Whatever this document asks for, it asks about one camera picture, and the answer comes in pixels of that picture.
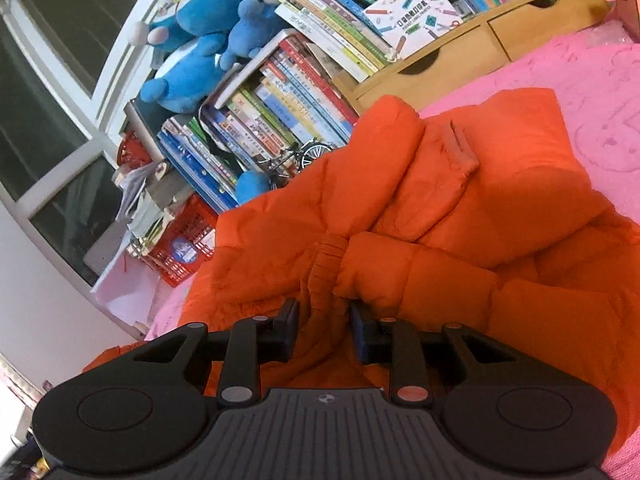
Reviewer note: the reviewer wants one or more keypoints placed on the stack of papers and books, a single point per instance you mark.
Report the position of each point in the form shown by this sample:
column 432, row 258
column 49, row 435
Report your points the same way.
column 152, row 197

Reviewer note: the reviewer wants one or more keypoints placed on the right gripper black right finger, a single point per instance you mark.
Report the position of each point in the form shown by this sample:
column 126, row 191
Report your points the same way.
column 395, row 345

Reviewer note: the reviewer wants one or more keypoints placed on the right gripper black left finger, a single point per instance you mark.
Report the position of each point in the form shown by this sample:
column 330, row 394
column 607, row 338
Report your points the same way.
column 253, row 342

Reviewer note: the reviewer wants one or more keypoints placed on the blue Doraemon plush toy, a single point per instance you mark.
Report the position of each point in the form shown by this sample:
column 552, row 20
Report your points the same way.
column 177, row 22

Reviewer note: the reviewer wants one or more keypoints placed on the blue plush ball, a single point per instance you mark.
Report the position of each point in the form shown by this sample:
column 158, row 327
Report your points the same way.
column 250, row 185

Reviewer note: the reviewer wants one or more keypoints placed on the row of upright books left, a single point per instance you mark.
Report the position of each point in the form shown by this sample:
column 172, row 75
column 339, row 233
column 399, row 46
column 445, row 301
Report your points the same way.
column 281, row 97

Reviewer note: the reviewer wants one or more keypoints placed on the pink bunny print blanket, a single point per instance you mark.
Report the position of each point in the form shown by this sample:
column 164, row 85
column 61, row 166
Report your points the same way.
column 575, row 90

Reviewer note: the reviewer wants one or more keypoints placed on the white label printer box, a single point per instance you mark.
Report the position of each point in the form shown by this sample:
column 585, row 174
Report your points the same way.
column 407, row 26

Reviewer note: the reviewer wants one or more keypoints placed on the miniature black bicycle model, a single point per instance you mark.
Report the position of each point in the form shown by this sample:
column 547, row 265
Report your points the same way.
column 294, row 159

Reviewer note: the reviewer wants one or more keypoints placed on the red plastic crate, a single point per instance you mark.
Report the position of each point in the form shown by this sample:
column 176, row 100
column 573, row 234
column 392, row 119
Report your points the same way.
column 189, row 240

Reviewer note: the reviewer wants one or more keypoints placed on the blue whale plush toy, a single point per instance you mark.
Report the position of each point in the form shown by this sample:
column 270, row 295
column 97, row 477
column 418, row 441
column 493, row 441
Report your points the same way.
column 188, row 76

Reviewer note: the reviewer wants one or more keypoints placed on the wooden desk drawer organizer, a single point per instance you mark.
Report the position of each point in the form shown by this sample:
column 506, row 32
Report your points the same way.
column 476, row 48

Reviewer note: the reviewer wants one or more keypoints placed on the small blue bear plush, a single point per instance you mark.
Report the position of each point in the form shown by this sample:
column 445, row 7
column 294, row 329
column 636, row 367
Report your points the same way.
column 258, row 24

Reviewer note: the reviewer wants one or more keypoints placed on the orange down jacket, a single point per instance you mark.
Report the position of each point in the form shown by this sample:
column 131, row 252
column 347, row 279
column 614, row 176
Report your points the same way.
column 425, row 229

